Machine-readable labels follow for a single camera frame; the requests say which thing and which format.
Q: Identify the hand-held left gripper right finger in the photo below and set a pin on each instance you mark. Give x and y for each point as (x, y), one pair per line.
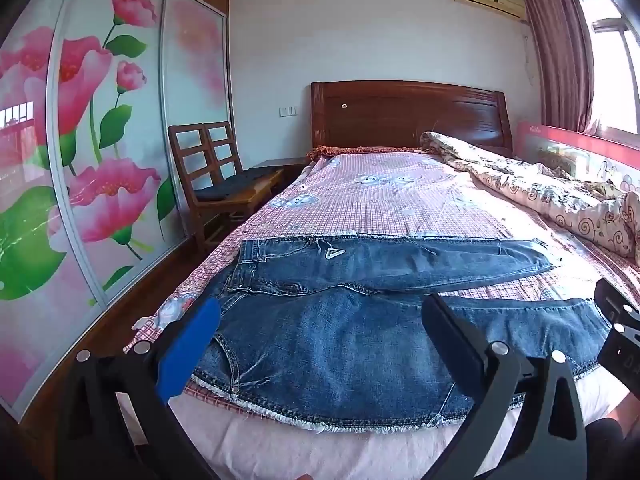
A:
(450, 340)

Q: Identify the white wall switch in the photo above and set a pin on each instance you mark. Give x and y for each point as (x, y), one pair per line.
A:
(287, 110)

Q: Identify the blue denim pants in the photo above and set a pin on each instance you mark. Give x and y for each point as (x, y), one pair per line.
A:
(350, 340)

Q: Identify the window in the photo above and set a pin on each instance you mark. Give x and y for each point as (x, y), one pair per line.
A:
(617, 55)

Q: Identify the orange fringed cloth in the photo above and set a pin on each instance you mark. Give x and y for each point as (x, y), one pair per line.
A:
(360, 150)

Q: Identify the wooden chair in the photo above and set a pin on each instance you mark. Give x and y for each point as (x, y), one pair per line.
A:
(200, 160)

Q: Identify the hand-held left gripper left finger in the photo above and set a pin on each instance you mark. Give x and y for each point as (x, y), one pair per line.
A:
(192, 342)

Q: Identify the wardrobe with floral sliding doors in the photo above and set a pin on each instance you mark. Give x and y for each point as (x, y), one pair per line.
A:
(100, 135)

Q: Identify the wooden nightstand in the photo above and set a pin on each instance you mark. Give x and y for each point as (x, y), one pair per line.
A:
(280, 165)

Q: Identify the pink checked bed sheet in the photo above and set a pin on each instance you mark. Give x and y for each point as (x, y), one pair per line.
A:
(390, 195)

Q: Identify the mauve curtain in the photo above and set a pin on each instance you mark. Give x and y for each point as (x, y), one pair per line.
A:
(560, 50)

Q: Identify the pink bed guard rail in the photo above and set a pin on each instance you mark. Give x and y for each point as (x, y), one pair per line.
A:
(575, 142)

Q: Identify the dark seat cushion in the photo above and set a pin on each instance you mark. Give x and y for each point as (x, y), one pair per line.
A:
(235, 182)

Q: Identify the pale pink mattress cover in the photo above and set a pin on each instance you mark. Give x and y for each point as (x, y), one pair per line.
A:
(280, 445)

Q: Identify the wooden bed headboard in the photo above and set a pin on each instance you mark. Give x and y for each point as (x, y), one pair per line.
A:
(400, 110)

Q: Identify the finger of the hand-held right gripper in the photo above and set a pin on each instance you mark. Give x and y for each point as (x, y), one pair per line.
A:
(615, 297)

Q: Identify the floral quilt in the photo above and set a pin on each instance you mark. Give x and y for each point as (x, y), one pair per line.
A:
(560, 195)

